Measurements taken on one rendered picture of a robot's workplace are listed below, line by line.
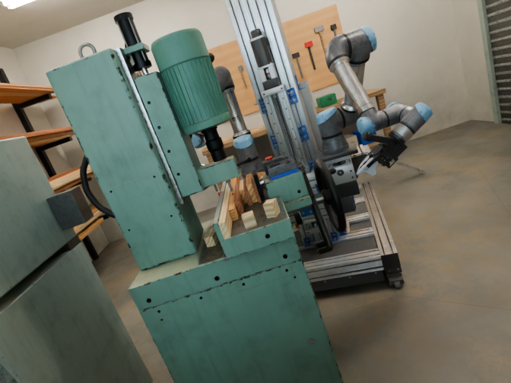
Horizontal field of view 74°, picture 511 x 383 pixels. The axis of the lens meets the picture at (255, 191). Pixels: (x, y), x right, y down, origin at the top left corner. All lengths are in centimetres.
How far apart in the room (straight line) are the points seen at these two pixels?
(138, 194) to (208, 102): 39
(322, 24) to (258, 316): 402
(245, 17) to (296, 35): 259
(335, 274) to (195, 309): 106
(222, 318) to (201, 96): 74
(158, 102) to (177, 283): 59
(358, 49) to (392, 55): 334
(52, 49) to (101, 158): 397
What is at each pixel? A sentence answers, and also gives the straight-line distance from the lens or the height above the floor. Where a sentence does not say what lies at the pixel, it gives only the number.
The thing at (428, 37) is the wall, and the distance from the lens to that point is 523.
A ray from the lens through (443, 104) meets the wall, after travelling 533.
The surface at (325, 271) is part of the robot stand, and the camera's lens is 205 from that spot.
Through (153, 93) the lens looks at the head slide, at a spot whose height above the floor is 136.
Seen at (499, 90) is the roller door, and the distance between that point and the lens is 495.
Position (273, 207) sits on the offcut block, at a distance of 99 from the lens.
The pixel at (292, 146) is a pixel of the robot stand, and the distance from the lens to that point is 206.
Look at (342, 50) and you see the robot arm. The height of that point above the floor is 130.
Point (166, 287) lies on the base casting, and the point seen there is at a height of 76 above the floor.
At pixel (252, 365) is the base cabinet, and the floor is 38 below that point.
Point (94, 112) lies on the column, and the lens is 121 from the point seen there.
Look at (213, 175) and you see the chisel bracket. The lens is 122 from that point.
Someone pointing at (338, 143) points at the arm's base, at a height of 87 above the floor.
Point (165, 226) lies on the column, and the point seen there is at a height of 93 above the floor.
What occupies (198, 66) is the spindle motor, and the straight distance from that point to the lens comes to 116.
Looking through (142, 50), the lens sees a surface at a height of 150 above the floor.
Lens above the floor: 125
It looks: 15 degrees down
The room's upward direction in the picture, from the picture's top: 19 degrees counter-clockwise
